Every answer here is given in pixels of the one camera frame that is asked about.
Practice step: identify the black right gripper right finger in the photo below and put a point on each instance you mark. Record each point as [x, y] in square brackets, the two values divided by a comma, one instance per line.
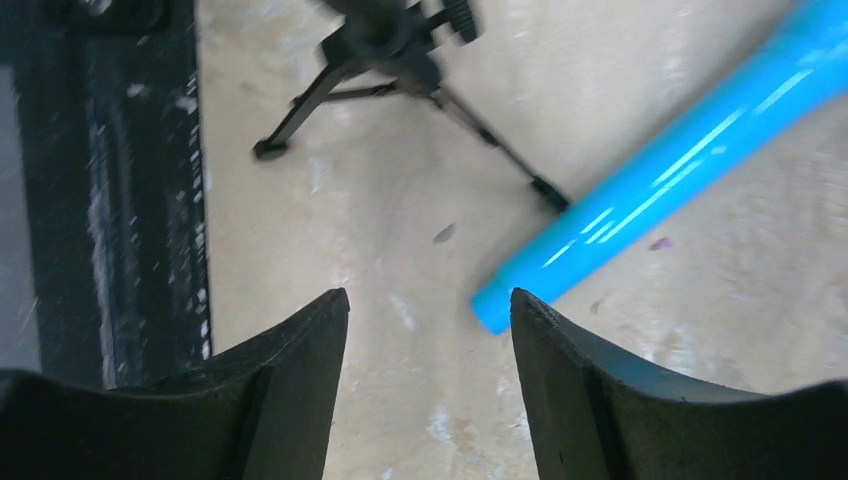
[598, 411]

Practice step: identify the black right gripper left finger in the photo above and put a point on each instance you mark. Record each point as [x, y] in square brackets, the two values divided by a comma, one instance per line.
[260, 410]

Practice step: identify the black tripod mic stand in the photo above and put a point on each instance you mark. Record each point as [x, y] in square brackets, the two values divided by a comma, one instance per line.
[384, 48]

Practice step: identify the blue plastic microphone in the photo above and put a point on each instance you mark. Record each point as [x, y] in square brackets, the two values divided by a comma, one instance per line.
[801, 67]

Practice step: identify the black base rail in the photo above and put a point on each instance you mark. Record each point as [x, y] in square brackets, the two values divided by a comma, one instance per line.
[104, 274]

